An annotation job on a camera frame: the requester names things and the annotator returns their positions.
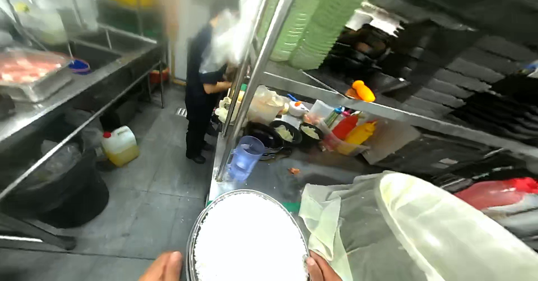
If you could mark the pale yellow cloth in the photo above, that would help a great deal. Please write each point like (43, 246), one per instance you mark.
(321, 218)

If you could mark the white door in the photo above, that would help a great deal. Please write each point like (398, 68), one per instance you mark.
(180, 41)

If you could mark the steel work table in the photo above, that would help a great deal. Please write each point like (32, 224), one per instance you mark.
(273, 171)

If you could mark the black bowl with vegetables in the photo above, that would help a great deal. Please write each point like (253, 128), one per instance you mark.
(311, 131)
(286, 132)

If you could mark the round metal bowl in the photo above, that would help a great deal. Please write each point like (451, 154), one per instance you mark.
(191, 251)

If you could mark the steel shelf rack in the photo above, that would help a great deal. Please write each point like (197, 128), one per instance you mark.
(263, 58)

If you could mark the pile of raw meat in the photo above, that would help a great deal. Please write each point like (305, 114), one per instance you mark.
(27, 69)

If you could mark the white grainy food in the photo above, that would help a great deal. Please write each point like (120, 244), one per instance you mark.
(250, 239)

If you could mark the large cloth-lined round container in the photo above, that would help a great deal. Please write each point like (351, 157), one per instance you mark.
(454, 230)

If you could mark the steel sink counter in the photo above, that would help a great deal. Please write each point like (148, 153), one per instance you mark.
(113, 69)

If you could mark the person's left hand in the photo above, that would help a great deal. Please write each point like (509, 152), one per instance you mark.
(162, 269)

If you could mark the red plastic bag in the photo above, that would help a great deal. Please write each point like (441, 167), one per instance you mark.
(494, 192)

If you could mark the stack of black containers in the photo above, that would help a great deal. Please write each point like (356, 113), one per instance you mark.
(445, 62)

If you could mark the yellow squeeze bottle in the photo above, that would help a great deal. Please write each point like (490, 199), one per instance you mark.
(359, 136)

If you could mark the blue transparent plastic jug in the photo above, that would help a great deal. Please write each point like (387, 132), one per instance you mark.
(245, 159)

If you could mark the person's left fingers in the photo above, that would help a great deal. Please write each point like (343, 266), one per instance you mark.
(172, 266)

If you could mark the orange squeeze bottle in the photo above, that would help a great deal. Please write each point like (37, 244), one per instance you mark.
(363, 91)

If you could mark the black round pan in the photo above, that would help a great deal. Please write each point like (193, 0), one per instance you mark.
(264, 136)

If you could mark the small brown food scrap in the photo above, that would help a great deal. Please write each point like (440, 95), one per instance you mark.
(294, 171)

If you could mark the red-orange bucket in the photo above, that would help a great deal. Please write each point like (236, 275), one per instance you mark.
(158, 76)

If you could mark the clear plastic basket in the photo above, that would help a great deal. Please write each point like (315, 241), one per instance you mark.
(334, 143)

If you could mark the person's right fingers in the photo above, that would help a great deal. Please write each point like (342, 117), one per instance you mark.
(315, 269)

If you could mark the blue round bowl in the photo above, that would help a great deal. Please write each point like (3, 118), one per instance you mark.
(79, 66)

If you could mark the large black bin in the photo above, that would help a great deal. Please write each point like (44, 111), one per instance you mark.
(80, 192)

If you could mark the floor drain grate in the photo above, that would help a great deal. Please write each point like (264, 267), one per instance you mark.
(181, 112)

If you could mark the stack of green plastic containers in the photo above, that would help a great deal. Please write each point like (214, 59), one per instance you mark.
(317, 24)

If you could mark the person's right hand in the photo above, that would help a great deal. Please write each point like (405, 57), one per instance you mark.
(321, 269)

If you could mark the red squeeze bottle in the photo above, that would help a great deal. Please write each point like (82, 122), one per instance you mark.
(345, 126)

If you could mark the metal tray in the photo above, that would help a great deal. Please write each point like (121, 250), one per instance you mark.
(46, 85)

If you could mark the jerrycan with red cap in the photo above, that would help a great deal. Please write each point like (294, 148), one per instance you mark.
(121, 147)

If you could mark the translucent plastic tub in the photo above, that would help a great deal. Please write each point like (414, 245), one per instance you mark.
(264, 104)

